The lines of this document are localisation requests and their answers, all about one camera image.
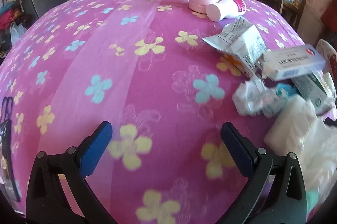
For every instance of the green white packet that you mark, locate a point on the green white packet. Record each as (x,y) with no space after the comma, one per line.
(319,88)

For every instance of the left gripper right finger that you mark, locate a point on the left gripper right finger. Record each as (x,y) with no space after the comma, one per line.
(274,192)

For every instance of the white paper wrapper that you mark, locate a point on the white paper wrapper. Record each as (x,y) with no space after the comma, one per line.
(252,98)

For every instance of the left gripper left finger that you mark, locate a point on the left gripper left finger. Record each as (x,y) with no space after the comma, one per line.
(46,201)

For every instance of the white blue medicine box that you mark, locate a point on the white blue medicine box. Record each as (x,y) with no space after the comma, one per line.
(291,62)

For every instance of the white tissue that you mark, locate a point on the white tissue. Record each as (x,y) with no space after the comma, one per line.
(297,129)

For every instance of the white bottle magenta label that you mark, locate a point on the white bottle magenta label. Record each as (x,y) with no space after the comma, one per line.
(226,9)

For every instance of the white printed snack packet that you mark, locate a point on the white printed snack packet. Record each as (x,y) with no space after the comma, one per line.
(241,43)

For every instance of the pink floral tablecloth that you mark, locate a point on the pink floral tablecloth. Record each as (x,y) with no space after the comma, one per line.
(142,66)

